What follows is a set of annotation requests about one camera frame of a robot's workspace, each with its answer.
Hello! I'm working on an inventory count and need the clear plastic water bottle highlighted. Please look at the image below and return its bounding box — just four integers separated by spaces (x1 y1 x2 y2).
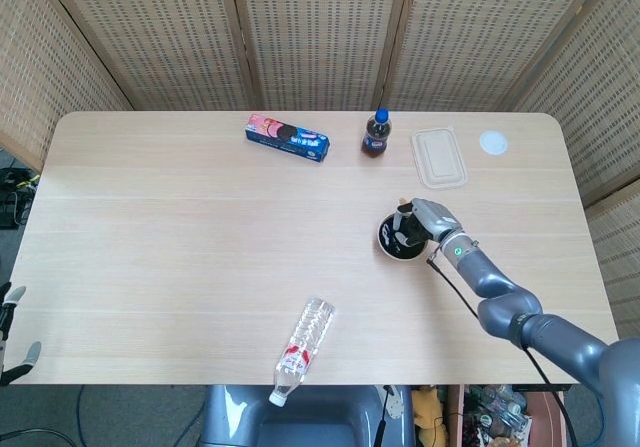
268 296 337 408

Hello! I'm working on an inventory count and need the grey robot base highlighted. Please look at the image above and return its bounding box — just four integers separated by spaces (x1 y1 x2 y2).
199 384 416 447

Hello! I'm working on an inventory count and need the brown cabinet with clutter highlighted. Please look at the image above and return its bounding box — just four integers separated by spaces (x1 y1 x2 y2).
447 384 571 447

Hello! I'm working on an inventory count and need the small Pepsi cola bottle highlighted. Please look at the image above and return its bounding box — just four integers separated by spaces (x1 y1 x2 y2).
361 107 393 159

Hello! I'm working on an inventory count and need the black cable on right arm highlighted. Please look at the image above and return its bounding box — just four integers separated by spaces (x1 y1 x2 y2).
427 254 577 447

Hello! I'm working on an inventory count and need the beige rectangular container lid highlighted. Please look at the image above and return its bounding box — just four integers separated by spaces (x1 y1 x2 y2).
410 125 471 190

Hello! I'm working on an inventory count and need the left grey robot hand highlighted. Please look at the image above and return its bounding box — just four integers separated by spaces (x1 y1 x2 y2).
0 285 42 387

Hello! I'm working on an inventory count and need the white bowl dark liquid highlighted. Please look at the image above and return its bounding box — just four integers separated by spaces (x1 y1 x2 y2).
375 210 434 262

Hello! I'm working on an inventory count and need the woven wooden folding screen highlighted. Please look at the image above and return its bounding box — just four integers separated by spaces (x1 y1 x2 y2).
0 0 640 341

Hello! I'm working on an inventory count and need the blue cookie box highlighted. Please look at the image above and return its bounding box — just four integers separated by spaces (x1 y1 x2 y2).
244 113 332 165

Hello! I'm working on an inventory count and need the black equipment on floor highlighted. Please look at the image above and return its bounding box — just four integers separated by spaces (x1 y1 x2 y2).
0 166 41 229

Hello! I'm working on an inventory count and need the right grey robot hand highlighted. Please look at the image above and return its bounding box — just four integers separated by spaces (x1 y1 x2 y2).
391 197 464 248

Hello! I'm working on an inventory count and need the white round table grommet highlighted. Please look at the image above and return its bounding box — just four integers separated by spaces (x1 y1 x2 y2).
478 130 511 157

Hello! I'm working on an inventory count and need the yellow plush toy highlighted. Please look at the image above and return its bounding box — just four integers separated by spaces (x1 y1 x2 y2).
412 385 450 447

